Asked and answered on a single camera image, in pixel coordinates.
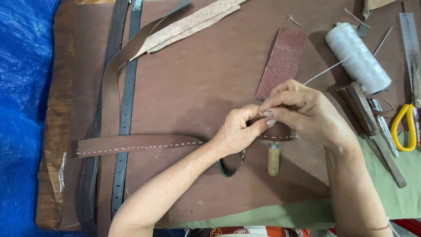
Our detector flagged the frayed white thread tuft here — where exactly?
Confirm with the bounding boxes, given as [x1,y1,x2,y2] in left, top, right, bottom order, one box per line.
[58,152,68,193]

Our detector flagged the thin metal needle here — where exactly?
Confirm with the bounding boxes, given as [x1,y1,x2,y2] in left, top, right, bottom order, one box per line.
[372,26,394,57]

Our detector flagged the tan leather scrap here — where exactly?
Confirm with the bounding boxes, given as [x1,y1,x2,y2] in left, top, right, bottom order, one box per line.
[362,0,397,20]

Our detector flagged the blue tarp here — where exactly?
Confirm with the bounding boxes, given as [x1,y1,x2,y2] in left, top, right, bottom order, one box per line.
[0,0,62,237]

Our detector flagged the wooden handled knife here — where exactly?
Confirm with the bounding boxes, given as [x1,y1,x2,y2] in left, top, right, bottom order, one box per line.
[336,81,408,189]

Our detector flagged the wide black leather strap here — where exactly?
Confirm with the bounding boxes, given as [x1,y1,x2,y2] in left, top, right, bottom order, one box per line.
[75,0,130,237]

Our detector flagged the person's orange patterned clothing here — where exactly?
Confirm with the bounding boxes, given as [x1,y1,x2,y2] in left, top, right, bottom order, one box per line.
[184,225,312,237]

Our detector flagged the brown stitched leather strap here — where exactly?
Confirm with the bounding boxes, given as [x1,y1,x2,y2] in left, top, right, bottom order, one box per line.
[77,118,298,178]

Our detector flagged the green cloth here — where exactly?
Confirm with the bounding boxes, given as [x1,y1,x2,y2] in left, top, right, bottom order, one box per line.
[169,131,421,230]

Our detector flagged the white thread spool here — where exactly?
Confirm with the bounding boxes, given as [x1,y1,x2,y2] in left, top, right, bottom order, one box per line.
[325,22,392,95]

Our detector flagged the metal ruler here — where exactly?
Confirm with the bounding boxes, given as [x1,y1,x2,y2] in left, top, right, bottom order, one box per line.
[399,13,421,99]

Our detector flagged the white waxed thread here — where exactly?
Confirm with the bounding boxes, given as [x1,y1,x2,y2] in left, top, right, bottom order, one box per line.
[303,49,363,86]

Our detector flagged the plain brown leather strap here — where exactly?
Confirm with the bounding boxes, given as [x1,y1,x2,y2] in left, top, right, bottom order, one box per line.
[101,0,191,139]

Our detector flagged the wooden board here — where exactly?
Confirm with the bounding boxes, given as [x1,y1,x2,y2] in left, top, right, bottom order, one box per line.
[35,0,114,230]

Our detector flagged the small grey leather piece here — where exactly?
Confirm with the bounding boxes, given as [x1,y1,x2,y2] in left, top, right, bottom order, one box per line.
[357,22,371,39]

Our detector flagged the wooden handled awl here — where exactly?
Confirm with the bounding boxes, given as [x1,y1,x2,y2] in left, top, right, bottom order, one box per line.
[267,140,281,177]

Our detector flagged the reddish sandpaper block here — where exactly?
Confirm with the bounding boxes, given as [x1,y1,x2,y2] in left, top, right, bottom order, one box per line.
[255,27,307,101]

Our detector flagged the red fabric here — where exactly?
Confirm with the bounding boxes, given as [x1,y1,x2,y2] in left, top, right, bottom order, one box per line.
[388,219,421,237]

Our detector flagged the narrow beige speckled strip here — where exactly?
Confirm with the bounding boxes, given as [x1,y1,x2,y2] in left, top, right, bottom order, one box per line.
[147,5,241,54]

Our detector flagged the wide beige speckled strip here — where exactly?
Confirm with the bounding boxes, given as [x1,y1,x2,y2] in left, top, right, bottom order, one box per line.
[130,0,248,62]

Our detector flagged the black punched leather strap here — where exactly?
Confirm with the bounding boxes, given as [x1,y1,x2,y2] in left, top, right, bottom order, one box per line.
[111,0,143,220]

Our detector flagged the person's left hand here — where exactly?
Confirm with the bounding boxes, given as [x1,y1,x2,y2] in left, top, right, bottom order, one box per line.
[210,104,277,159]

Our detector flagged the brown leather work mat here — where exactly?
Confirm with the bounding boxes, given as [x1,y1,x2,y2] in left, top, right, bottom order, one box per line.
[60,0,421,231]

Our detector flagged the silver metal tool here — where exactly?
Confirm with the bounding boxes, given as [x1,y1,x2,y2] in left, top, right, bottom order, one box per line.
[367,97,399,158]

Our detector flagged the yellow handled scissors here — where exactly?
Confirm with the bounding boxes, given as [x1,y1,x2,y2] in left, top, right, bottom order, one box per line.
[390,63,421,152]

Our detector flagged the person's right hand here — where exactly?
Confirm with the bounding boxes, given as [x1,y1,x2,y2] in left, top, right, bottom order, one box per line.
[259,79,360,149]

